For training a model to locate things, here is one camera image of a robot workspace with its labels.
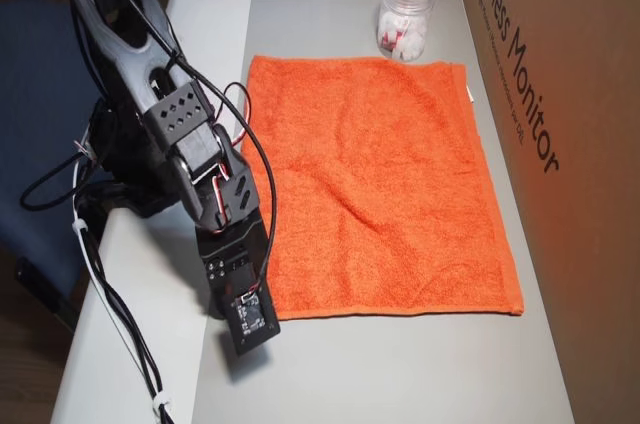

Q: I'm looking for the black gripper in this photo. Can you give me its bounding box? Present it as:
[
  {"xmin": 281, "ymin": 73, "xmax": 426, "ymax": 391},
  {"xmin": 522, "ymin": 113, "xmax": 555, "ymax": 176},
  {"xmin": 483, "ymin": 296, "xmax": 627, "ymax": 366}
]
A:
[{"xmin": 197, "ymin": 208, "xmax": 274, "ymax": 322}]

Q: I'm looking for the orange terry towel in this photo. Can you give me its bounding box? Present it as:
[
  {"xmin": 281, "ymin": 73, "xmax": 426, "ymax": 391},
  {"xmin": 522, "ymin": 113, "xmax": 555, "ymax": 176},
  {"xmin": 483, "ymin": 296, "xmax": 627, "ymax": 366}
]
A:
[{"xmin": 238, "ymin": 54, "xmax": 525, "ymax": 320}]

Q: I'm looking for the black table clamp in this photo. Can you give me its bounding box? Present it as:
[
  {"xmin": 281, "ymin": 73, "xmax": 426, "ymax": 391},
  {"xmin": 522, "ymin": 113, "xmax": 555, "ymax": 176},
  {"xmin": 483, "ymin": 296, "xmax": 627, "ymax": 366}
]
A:
[{"xmin": 124, "ymin": 192, "xmax": 174, "ymax": 219}]

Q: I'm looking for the blue office chair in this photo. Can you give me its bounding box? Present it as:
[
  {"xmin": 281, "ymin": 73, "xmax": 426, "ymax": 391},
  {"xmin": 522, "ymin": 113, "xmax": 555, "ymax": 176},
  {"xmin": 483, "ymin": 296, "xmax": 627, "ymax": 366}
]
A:
[{"xmin": 0, "ymin": 0, "xmax": 119, "ymax": 333}]

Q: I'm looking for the red white paper label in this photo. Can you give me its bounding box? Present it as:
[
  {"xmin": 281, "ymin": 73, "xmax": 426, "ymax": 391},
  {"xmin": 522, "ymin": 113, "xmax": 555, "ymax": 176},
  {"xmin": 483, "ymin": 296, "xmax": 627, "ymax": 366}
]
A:
[{"xmin": 380, "ymin": 18, "xmax": 409, "ymax": 56}]

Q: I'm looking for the clear plastic jar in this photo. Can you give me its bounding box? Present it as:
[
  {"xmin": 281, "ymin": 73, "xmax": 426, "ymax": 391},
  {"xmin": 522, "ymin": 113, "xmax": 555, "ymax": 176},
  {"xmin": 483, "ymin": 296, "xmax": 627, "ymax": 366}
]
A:
[{"xmin": 375, "ymin": 0, "xmax": 437, "ymax": 63}]

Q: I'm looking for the brown cardboard monitor box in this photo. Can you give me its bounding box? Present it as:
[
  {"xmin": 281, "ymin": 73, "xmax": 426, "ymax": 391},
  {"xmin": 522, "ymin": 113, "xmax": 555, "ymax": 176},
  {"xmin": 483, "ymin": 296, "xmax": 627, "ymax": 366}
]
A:
[{"xmin": 459, "ymin": 0, "xmax": 640, "ymax": 424}]

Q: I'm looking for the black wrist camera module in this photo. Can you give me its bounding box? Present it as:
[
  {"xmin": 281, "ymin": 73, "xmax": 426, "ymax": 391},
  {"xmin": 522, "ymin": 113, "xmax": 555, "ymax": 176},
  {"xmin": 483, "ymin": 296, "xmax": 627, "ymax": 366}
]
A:
[{"xmin": 224, "ymin": 291, "xmax": 282, "ymax": 358}]

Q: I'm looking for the white cable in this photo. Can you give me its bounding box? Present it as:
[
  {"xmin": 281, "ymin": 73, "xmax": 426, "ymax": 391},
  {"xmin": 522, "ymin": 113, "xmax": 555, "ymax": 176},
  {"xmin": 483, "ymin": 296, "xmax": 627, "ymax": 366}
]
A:
[{"xmin": 72, "ymin": 158, "xmax": 157, "ymax": 398}]

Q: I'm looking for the black camera cable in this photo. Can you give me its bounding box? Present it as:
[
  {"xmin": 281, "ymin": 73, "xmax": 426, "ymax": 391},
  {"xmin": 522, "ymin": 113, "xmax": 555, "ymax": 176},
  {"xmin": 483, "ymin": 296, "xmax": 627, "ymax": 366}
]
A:
[{"xmin": 19, "ymin": 0, "xmax": 279, "ymax": 295}]

